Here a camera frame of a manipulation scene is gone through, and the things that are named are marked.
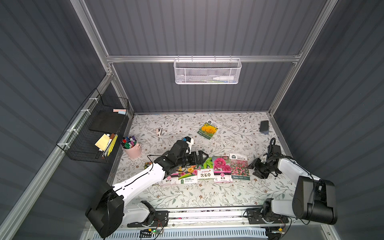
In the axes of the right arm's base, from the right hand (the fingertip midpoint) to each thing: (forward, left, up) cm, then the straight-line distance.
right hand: (251, 170), depth 88 cm
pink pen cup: (+11, +72, +9) cm, 73 cm away
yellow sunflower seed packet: (+32, +24, -2) cm, 41 cm away
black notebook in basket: (+13, +78, +29) cm, 84 cm away
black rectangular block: (+33, -17, +1) cm, 37 cm away
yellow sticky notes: (+1, +77, +27) cm, 81 cm away
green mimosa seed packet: (0, +27, -1) cm, 27 cm away
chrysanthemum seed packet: (-5, +47, -2) cm, 47 cm away
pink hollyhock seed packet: (+1, +17, -2) cm, 17 cm away
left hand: (-1, +29, +14) cm, 32 cm away
